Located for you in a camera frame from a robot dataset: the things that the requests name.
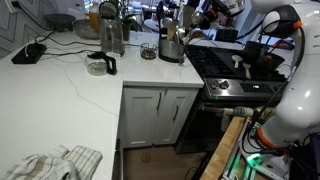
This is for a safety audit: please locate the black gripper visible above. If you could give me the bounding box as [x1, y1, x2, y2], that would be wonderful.
[200, 0, 234, 24]

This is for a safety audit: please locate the metallic measuring spoon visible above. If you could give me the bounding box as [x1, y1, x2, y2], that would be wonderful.
[191, 11, 205, 28]

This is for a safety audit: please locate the light wooden spoon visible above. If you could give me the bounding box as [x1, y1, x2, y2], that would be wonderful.
[166, 19, 178, 42]

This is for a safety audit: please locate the black gas stove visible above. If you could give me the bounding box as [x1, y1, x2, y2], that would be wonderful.
[174, 43, 292, 155]

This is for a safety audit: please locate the metallic utensil holder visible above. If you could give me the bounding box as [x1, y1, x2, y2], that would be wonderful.
[157, 37, 186, 64]

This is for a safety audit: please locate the cream white spoon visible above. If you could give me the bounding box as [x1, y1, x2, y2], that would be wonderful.
[231, 54, 243, 70]

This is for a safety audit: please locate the silver stove knob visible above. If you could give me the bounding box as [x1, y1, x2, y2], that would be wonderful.
[219, 79, 231, 90]
[209, 80, 220, 91]

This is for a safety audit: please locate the black stove control panel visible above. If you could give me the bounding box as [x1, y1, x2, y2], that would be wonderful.
[239, 82, 275, 94]

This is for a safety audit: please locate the silver ladle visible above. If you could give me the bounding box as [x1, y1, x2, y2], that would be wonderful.
[176, 26, 187, 43]

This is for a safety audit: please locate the black slotted spatula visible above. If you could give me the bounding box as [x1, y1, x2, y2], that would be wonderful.
[155, 0, 167, 40]

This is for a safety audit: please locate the large dark pot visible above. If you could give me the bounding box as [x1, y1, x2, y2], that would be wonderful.
[242, 40, 268, 62]

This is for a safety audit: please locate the wooden spatula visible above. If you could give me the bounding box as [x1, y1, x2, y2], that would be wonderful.
[242, 62, 253, 80]

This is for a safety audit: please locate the potted green plant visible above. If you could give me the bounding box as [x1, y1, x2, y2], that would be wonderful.
[119, 0, 143, 43]

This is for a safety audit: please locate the tall glass jar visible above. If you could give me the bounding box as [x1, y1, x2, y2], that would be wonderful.
[98, 0, 126, 59]

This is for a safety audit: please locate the white lower cabinet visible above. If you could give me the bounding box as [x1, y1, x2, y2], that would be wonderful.
[119, 85, 202, 150]

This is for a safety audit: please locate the orange juice bottle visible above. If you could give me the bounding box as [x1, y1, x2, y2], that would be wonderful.
[88, 1, 101, 33]

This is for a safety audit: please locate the glass coffee carafe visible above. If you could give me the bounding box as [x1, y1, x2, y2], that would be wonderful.
[84, 50, 119, 77]

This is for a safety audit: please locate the grey metal bowl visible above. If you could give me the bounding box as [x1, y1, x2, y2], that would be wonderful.
[72, 18, 101, 41]

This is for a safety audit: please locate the wooden butcher block table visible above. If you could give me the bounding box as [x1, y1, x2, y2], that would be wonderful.
[199, 116, 248, 180]

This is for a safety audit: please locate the dark stone bowl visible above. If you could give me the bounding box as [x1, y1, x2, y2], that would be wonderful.
[43, 13, 77, 33]

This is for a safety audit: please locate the black equipment case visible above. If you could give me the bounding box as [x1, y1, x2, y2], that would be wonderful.
[289, 132, 320, 180]

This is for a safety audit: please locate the black box device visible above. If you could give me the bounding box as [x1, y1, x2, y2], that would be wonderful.
[10, 41, 49, 65]

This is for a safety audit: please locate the striped kitchen towel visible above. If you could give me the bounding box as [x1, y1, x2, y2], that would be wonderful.
[0, 144, 104, 180]

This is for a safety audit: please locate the dark saucepan with orange handle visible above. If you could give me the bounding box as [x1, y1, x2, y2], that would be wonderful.
[255, 50, 287, 72]

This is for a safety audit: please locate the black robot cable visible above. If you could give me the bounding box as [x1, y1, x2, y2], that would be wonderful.
[244, 19, 307, 134]

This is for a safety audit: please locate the thin black power cable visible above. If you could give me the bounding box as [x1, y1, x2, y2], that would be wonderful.
[34, 30, 102, 57]

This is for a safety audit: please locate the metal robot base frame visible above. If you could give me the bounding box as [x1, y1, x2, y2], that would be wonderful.
[222, 143, 292, 180]

